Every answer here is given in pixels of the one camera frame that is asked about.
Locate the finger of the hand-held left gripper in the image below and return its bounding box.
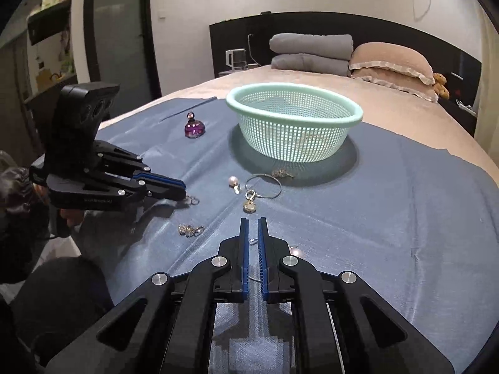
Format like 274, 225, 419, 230
117, 181, 187, 203
94, 141, 185, 188

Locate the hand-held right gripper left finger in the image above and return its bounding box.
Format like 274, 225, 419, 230
43, 218, 250, 374

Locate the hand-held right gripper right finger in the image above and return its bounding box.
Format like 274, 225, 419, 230
257, 217, 457, 374

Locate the silver bangle with gold charm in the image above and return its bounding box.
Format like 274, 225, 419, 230
243, 173, 282, 214

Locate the green plastic mesh basket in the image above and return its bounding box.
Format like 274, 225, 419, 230
225, 83, 364, 163

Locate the person's left forearm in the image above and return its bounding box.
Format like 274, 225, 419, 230
0, 150, 53, 285

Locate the person's left hand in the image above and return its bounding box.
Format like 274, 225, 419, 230
58, 208, 85, 227

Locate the purple glass perfume bottle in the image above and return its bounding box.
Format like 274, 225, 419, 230
184, 112, 205, 139

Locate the dark glass door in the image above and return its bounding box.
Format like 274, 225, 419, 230
83, 0, 163, 120

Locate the blue cloth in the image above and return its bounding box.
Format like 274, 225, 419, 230
72, 96, 499, 374

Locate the white bedside device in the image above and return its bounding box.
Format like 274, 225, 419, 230
225, 48, 249, 71

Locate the person's dark trouser leg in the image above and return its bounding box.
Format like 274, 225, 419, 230
10, 256, 114, 361

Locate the grey folded blanket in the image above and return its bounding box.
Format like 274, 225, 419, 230
271, 55, 352, 77
269, 33, 355, 62

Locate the beige frilled pillow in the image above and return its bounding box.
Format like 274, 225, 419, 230
350, 68, 440, 104
348, 42, 436, 85

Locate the brown teddy bear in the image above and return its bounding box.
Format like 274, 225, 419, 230
432, 73, 450, 100

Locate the white power strip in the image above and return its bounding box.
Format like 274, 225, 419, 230
456, 99, 478, 116

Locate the black headboard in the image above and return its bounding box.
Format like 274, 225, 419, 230
209, 12, 483, 138

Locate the wall shelf with boxes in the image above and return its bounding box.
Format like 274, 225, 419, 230
22, 0, 79, 105

